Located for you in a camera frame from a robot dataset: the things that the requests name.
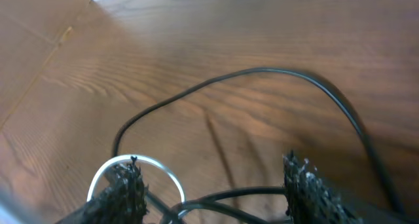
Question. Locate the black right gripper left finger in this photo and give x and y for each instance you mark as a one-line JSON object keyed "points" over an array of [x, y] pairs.
{"points": [[121, 203]]}

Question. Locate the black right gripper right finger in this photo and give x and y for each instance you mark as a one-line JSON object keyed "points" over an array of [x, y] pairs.
{"points": [[309, 199]]}

